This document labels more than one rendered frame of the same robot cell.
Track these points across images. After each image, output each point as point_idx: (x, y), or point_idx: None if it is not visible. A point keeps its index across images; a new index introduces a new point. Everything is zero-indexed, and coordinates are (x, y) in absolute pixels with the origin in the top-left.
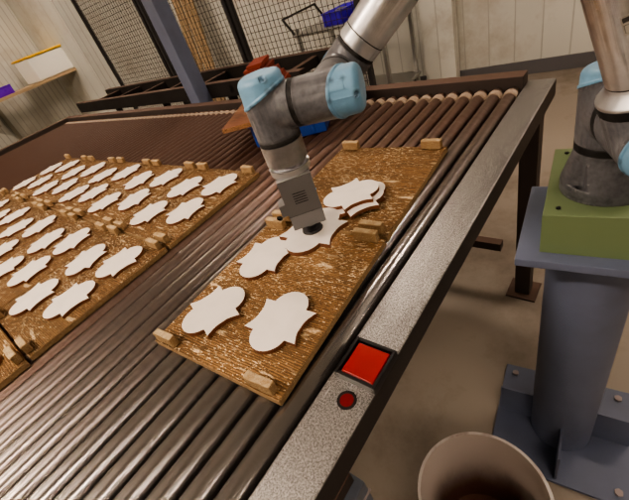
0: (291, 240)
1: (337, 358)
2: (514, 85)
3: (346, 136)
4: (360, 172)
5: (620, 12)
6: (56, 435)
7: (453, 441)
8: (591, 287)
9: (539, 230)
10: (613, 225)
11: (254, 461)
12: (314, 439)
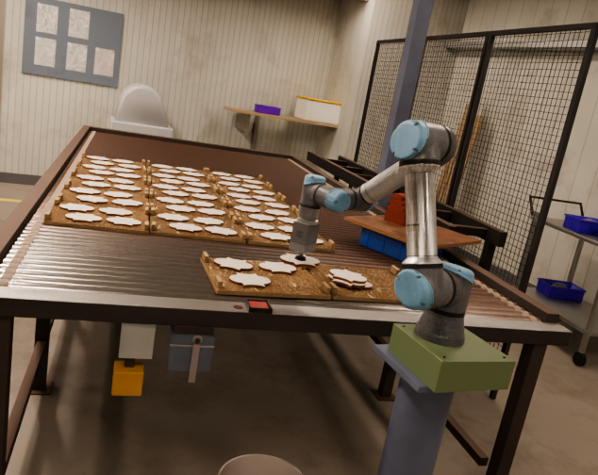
0: (286, 255)
1: None
2: (540, 318)
3: None
4: (375, 280)
5: (406, 221)
6: (138, 253)
7: (282, 466)
8: (402, 394)
9: None
10: (410, 342)
11: (191, 294)
12: (214, 304)
